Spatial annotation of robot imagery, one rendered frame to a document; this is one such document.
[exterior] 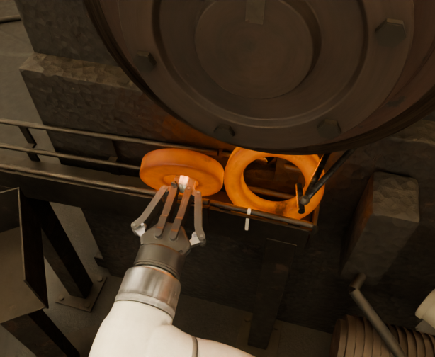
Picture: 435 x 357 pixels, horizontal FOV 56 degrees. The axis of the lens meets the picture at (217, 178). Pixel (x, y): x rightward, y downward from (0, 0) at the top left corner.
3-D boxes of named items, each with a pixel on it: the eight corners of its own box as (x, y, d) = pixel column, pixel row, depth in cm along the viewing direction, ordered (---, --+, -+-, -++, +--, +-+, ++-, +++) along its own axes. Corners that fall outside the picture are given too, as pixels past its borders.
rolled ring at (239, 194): (348, 183, 71) (347, 172, 74) (263, 120, 68) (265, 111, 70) (280, 239, 81) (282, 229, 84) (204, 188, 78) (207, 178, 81)
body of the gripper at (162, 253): (134, 280, 67) (151, 231, 73) (183, 290, 66) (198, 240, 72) (124, 260, 61) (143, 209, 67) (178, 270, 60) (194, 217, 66)
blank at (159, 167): (124, 153, 75) (120, 170, 73) (197, 141, 67) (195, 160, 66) (172, 185, 87) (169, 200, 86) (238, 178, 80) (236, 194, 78)
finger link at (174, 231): (166, 237, 66) (175, 239, 65) (185, 182, 72) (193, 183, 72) (169, 249, 69) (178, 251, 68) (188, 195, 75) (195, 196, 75)
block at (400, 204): (341, 236, 91) (373, 163, 72) (378, 244, 89) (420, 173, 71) (336, 279, 84) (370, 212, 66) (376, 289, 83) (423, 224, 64)
